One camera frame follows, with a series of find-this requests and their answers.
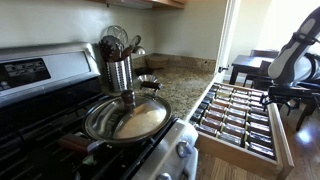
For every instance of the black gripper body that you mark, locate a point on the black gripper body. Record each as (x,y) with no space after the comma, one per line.
(290,96)

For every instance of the wooden spice drawer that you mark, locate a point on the wooden spice drawer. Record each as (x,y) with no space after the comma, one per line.
(236,127)

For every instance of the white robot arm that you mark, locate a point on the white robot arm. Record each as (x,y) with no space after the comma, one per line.
(294,66)

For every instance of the dark wooden chair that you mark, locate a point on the dark wooden chair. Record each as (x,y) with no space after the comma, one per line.
(260,79)

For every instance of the dark dining table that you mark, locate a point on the dark dining table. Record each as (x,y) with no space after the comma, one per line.
(245,64)

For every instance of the round wooden coaster stack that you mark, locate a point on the round wooden coaster stack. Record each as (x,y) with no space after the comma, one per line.
(156,62)

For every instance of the small steel strainer cup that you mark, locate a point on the small steel strainer cup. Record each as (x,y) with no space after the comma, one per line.
(149,81)

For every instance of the frying pan with glass lid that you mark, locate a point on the frying pan with glass lid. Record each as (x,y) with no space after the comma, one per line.
(120,121)

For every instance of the perforated steel utensil holder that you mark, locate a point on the perforated steel utensil holder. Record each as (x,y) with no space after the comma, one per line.
(116,72)

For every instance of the wooden upper cabinets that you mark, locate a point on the wooden upper cabinets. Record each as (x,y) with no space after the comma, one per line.
(146,4)

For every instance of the stainless steel gas stove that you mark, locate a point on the stainless steel gas stove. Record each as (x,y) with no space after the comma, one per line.
(45,93)

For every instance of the black door handle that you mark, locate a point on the black door handle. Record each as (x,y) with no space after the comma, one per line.
(221,69)

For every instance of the wire whisk utensil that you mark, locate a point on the wire whisk utensil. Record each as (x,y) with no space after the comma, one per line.
(118,32)

